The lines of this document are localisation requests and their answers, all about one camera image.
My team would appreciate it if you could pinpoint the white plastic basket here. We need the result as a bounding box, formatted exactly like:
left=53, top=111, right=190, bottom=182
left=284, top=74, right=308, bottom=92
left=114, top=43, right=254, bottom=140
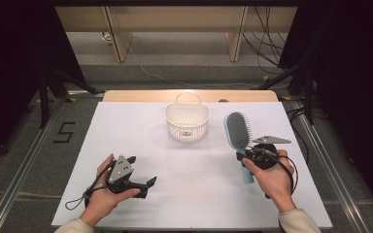
left=164, top=91, right=211, bottom=144

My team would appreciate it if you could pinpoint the short aluminium floor rail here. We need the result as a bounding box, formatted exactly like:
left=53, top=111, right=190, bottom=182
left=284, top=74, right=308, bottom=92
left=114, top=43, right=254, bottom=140
left=65, top=90, right=106, bottom=98

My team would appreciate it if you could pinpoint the dark curtain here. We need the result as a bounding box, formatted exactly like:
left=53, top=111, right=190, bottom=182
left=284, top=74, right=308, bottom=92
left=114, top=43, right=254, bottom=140
left=0, top=0, right=86, bottom=169
left=278, top=0, right=373, bottom=224

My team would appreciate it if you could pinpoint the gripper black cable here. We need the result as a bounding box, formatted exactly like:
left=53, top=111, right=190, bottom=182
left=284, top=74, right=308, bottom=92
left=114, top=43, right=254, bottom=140
left=261, top=149, right=299, bottom=199
left=65, top=161, right=116, bottom=212

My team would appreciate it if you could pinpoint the bundle of black hanging cables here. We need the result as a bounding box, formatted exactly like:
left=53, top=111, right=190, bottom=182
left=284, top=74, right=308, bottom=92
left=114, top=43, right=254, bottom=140
left=242, top=6, right=288, bottom=76

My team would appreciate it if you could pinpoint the long aluminium floor rail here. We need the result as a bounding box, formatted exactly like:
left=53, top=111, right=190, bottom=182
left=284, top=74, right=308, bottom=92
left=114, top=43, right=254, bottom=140
left=0, top=96, right=67, bottom=233
left=292, top=100, right=370, bottom=233

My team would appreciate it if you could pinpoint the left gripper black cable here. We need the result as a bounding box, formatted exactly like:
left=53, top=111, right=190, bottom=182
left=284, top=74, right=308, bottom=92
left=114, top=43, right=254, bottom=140
left=65, top=161, right=116, bottom=212

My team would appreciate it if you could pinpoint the beige wooden desk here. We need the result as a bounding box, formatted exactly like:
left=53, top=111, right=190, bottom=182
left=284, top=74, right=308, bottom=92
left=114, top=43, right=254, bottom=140
left=53, top=6, right=298, bottom=63

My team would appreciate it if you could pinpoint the light blue hairbrush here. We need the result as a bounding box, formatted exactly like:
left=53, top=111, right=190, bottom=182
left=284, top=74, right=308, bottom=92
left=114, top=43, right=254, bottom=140
left=223, top=111, right=255, bottom=184

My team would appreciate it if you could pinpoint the person's left hand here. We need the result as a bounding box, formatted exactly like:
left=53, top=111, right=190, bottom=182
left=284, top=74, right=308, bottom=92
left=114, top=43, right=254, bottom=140
left=79, top=153, right=141, bottom=227

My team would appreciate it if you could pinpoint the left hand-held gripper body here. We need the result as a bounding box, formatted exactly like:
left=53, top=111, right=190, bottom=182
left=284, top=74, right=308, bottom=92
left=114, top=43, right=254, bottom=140
left=106, top=154, right=135, bottom=195

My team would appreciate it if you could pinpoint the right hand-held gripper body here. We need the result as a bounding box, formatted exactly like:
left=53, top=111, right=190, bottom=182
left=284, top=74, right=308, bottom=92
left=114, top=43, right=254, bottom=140
left=246, top=135, right=291, bottom=171

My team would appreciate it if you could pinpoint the white table cover sheet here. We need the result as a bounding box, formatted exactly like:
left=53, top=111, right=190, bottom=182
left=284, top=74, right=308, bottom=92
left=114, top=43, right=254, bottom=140
left=51, top=101, right=333, bottom=229

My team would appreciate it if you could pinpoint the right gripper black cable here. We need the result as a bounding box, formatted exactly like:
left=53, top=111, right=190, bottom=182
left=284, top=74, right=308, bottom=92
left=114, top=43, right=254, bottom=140
left=261, top=149, right=299, bottom=199

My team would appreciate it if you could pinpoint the person's right hand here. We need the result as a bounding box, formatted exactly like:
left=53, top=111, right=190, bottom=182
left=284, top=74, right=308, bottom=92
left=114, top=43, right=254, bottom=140
left=242, top=149, right=297, bottom=213

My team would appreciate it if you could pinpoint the black metal stand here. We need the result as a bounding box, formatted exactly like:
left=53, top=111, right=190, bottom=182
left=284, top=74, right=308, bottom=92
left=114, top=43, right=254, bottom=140
left=257, top=62, right=315, bottom=125
left=38, top=69, right=106, bottom=130

